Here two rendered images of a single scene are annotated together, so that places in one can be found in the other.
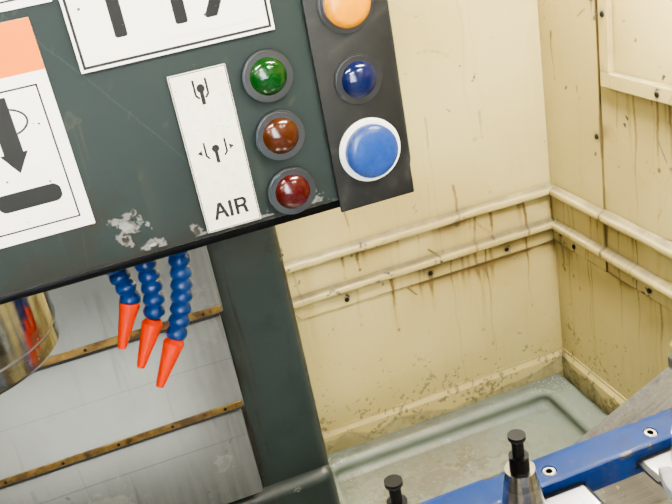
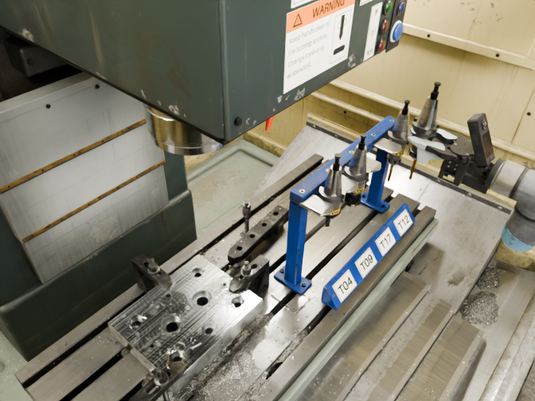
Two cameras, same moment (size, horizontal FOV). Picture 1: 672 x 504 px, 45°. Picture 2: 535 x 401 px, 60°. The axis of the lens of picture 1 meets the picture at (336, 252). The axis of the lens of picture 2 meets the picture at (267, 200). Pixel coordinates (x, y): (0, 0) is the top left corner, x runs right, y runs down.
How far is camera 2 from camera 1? 0.65 m
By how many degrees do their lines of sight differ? 35
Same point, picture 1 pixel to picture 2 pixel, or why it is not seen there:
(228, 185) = (371, 44)
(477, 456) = (220, 180)
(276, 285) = not seen: hidden behind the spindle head
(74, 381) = (95, 159)
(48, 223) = (339, 58)
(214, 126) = (374, 24)
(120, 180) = (354, 43)
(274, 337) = not seen: hidden behind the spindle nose
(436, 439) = (198, 177)
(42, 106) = (349, 17)
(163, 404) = (133, 166)
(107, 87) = (361, 10)
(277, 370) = not seen: hidden behind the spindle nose
